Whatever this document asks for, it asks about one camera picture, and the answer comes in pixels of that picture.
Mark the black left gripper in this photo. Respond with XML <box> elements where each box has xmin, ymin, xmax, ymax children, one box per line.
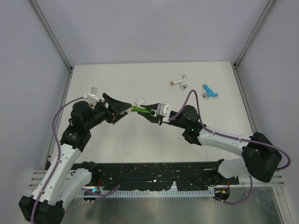
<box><xmin>85</xmin><ymin>93</ymin><xmax>131</xmax><ymax>130</ymax></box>

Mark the green plastic faucet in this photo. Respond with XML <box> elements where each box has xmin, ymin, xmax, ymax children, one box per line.
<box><xmin>131</xmin><ymin>106</ymin><xmax>156</xmax><ymax>116</ymax></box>

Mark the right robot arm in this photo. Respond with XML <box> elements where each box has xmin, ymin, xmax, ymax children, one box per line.
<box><xmin>142</xmin><ymin>104</ymin><xmax>282</xmax><ymax>184</ymax></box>

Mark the second white elbow fitting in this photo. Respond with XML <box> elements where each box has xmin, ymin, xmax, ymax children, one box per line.
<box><xmin>135</xmin><ymin>98</ymin><xmax>145</xmax><ymax>107</ymax></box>

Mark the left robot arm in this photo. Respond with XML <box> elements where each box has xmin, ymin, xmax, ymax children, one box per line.
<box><xmin>19</xmin><ymin>93</ymin><xmax>132</xmax><ymax>224</ymax></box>

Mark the white plastic faucet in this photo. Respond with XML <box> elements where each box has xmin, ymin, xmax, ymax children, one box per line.
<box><xmin>171</xmin><ymin>75</ymin><xmax>187</xmax><ymax>90</ymax></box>

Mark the blue plastic faucet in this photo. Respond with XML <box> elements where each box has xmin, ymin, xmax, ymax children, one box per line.
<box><xmin>202</xmin><ymin>84</ymin><xmax>218</xmax><ymax>99</ymax></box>

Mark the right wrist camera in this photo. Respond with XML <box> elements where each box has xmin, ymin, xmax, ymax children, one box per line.
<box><xmin>156</xmin><ymin>103</ymin><xmax>172</xmax><ymax>118</ymax></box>

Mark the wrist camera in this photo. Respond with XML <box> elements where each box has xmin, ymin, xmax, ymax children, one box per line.
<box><xmin>156</xmin><ymin>103</ymin><xmax>172</xmax><ymax>118</ymax></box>
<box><xmin>84</xmin><ymin>87</ymin><xmax>99</xmax><ymax>106</ymax></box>

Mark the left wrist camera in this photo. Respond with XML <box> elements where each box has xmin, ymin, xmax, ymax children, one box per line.
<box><xmin>84</xmin><ymin>87</ymin><xmax>99</xmax><ymax>106</ymax></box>

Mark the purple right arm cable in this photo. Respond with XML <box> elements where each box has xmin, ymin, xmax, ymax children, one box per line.
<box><xmin>168</xmin><ymin>90</ymin><xmax>292</xmax><ymax>206</ymax></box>

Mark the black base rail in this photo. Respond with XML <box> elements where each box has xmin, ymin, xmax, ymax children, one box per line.
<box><xmin>72</xmin><ymin>160</ymin><xmax>240</xmax><ymax>191</ymax></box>

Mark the white slotted cable duct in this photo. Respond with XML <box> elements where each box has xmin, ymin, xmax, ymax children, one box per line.
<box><xmin>77</xmin><ymin>189</ymin><xmax>215</xmax><ymax>198</ymax></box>

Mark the aluminium frame post left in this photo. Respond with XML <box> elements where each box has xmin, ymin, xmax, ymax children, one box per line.
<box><xmin>28</xmin><ymin>0</ymin><xmax>73</xmax><ymax>72</ymax></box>

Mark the aluminium frame post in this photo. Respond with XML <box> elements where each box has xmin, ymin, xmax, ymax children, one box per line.
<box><xmin>28</xmin><ymin>0</ymin><xmax>73</xmax><ymax>72</ymax></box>
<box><xmin>233</xmin><ymin>0</ymin><xmax>278</xmax><ymax>70</ymax></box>

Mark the aluminium frame post right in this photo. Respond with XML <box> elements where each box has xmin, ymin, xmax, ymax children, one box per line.
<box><xmin>233</xmin><ymin>0</ymin><xmax>278</xmax><ymax>70</ymax></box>

